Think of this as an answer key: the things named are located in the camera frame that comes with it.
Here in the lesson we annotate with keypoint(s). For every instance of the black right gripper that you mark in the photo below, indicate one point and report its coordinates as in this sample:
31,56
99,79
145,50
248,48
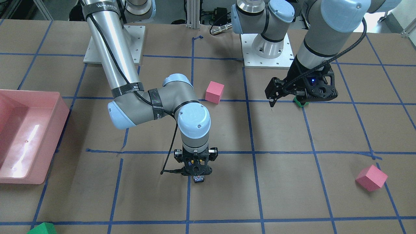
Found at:
178,154

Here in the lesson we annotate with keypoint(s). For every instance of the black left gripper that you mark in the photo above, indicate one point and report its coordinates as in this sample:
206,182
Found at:
296,74

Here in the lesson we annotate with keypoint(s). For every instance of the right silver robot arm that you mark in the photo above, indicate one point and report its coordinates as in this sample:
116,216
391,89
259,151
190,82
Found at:
132,104

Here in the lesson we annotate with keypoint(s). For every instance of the green cube near base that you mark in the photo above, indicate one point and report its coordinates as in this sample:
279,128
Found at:
300,104

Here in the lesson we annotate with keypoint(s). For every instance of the pink cube near centre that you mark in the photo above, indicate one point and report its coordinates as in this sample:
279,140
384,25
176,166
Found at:
214,92

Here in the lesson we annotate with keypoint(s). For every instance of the pink cube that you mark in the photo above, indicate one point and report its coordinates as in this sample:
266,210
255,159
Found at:
371,178
214,92

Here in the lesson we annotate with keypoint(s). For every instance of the pink cube far side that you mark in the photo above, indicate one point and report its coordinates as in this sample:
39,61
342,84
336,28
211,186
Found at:
371,178

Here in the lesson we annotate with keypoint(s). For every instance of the green cube near bin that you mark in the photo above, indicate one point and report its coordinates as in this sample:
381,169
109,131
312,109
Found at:
43,228

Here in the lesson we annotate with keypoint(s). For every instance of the pink plastic bin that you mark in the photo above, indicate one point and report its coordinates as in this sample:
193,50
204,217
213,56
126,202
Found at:
31,123

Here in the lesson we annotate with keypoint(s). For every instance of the aluminium frame post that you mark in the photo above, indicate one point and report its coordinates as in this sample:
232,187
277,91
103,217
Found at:
193,13

